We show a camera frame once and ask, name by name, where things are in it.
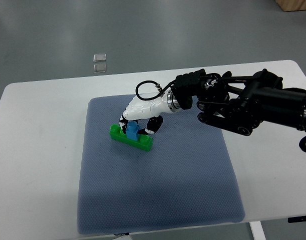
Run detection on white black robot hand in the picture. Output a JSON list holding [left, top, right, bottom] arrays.
[[119, 96, 174, 135]]

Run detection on small blue block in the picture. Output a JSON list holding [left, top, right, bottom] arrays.
[[126, 121, 140, 141]]

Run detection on black looped cable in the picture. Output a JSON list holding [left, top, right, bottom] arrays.
[[135, 80, 177, 101]]

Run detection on black table control panel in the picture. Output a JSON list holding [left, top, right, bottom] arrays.
[[288, 215, 306, 224]]

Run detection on wooden box corner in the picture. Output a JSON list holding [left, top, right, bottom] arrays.
[[275, 0, 306, 12]]

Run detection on long green block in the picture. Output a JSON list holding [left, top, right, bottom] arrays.
[[109, 124, 153, 152]]

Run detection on blue-grey fabric mat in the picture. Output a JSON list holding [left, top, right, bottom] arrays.
[[77, 95, 245, 235]]

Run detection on upper metal floor plate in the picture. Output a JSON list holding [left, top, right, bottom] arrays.
[[93, 53, 106, 63]]

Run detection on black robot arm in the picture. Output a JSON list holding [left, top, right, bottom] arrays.
[[170, 69, 306, 152]]

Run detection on white table leg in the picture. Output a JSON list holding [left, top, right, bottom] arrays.
[[249, 221, 266, 240]]

